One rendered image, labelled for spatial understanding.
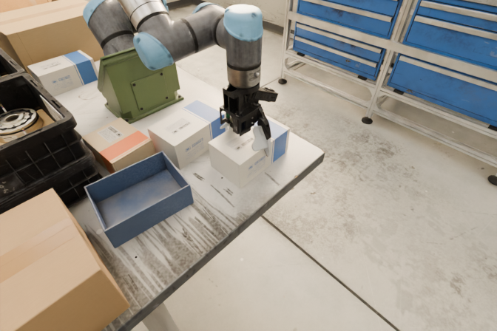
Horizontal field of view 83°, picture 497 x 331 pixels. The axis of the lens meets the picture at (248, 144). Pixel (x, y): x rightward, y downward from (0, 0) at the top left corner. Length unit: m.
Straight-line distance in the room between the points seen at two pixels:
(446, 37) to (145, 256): 1.78
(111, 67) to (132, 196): 0.38
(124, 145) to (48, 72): 0.55
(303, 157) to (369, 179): 1.04
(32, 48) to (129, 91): 0.54
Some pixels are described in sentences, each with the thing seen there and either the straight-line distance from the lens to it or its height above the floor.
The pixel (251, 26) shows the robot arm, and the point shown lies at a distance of 0.57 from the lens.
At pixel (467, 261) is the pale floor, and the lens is 1.75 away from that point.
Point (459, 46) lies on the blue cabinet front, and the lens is 1.94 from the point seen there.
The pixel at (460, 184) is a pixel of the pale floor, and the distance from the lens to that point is 2.09.
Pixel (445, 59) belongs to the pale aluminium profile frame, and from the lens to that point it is 1.92.
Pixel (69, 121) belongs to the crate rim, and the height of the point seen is 0.93.
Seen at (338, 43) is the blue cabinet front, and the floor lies 0.49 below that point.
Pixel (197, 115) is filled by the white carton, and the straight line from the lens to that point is 0.85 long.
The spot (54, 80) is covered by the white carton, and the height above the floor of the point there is 0.76.
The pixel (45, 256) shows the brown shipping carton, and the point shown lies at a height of 0.86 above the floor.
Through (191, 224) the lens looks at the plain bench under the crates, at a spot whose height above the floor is 0.70.
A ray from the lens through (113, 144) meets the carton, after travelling 0.84.
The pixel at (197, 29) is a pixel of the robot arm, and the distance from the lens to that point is 0.63.
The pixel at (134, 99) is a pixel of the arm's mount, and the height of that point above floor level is 0.78.
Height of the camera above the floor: 1.28
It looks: 42 degrees down
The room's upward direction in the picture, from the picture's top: straight up
